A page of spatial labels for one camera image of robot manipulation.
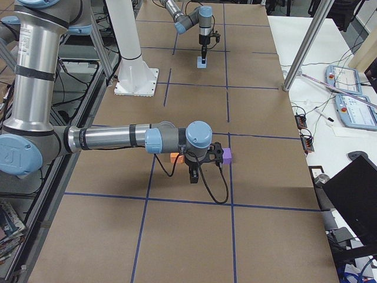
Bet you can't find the silver metal cylinder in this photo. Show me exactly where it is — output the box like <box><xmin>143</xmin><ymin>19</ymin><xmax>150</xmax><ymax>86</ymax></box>
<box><xmin>314</xmin><ymin>173</ymin><xmax>330</xmax><ymax>188</ymax></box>

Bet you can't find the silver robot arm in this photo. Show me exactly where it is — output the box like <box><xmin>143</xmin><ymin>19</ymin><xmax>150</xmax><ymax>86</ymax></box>
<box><xmin>1</xmin><ymin>1</ymin><xmax>214</xmax><ymax>183</ymax></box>
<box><xmin>160</xmin><ymin>0</ymin><xmax>219</xmax><ymax>68</ymax></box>

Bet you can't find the lower teach pendant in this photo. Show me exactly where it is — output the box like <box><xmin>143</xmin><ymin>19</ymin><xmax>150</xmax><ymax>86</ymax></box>
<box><xmin>335</xmin><ymin>94</ymin><xmax>376</xmax><ymax>131</ymax></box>

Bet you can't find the lower orange connector box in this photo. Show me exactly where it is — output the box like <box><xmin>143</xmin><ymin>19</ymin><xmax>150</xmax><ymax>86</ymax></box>
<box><xmin>300</xmin><ymin>134</ymin><xmax>315</xmax><ymax>154</ymax></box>

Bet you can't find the upper orange connector box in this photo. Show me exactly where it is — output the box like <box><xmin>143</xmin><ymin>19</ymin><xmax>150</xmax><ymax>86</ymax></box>
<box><xmin>295</xmin><ymin>114</ymin><xmax>307</xmax><ymax>130</ymax></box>

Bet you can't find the black monitor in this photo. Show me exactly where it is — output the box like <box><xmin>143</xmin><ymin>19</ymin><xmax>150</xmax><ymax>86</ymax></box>
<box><xmin>323</xmin><ymin>156</ymin><xmax>376</xmax><ymax>245</ymax></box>

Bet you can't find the white camera pole base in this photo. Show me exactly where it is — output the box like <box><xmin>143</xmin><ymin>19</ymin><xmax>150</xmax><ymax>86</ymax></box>
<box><xmin>106</xmin><ymin>0</ymin><xmax>159</xmax><ymax>97</ymax></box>

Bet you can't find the black marker pen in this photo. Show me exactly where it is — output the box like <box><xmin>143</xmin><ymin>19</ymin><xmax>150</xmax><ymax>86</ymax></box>
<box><xmin>315</xmin><ymin>108</ymin><xmax>334</xmax><ymax>123</ymax></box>

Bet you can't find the orange block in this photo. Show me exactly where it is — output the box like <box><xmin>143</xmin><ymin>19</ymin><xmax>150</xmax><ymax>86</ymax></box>
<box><xmin>170</xmin><ymin>153</ymin><xmax>184</xmax><ymax>164</ymax></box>

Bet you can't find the purple block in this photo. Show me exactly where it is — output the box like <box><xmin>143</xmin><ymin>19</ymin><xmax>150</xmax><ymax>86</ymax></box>
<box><xmin>223</xmin><ymin>148</ymin><xmax>232</xmax><ymax>164</ymax></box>

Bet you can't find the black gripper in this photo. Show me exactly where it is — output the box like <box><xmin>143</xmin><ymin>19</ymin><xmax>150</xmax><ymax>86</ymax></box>
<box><xmin>199</xmin><ymin>34</ymin><xmax>210</xmax><ymax>64</ymax></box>
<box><xmin>185</xmin><ymin>157</ymin><xmax>204</xmax><ymax>183</ymax></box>

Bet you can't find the light blue foam block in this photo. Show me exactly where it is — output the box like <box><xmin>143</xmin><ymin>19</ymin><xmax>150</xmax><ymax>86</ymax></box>
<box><xmin>197</xmin><ymin>57</ymin><xmax>207</xmax><ymax>69</ymax></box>

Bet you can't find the stack of magazines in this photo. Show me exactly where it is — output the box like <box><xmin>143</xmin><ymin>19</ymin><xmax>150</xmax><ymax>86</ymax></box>
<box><xmin>1</xmin><ymin>199</ymin><xmax>26</xmax><ymax>264</ymax></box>

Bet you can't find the aluminium frame post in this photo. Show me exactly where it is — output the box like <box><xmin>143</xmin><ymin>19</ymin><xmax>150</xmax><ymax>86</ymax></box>
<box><xmin>283</xmin><ymin>0</ymin><xmax>334</xmax><ymax>91</ymax></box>

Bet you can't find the upper teach pendant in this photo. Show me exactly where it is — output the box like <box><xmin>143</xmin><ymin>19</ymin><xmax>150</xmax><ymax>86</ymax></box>
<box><xmin>326</xmin><ymin>64</ymin><xmax>363</xmax><ymax>95</ymax></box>

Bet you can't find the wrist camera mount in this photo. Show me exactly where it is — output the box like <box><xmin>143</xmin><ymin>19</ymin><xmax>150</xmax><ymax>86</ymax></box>
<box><xmin>210</xmin><ymin>31</ymin><xmax>221</xmax><ymax>44</ymax></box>
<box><xmin>201</xmin><ymin>142</ymin><xmax>224</xmax><ymax>168</ymax></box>

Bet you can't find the orange connector box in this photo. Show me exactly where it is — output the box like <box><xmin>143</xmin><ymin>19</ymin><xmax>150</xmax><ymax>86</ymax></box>
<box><xmin>295</xmin><ymin>114</ymin><xmax>307</xmax><ymax>130</ymax></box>
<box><xmin>300</xmin><ymin>134</ymin><xmax>315</xmax><ymax>154</ymax></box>

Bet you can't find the teach pendant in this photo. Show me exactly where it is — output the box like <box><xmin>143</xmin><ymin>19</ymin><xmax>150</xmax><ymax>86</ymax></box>
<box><xmin>326</xmin><ymin>64</ymin><xmax>363</xmax><ymax>95</ymax></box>
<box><xmin>335</xmin><ymin>94</ymin><xmax>376</xmax><ymax>131</ymax></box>

